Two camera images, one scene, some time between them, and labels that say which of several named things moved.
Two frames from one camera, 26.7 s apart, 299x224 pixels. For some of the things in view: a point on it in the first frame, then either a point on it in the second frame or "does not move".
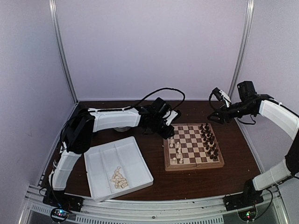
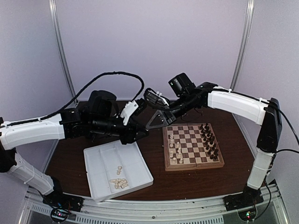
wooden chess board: x=192 y=146 does not move
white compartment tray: x=117 y=169 does not move
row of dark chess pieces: x=208 y=139 does not move
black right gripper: x=221 y=114 to x=160 y=115
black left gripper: x=167 y=134 to x=131 y=130
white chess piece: x=174 y=160 does not move
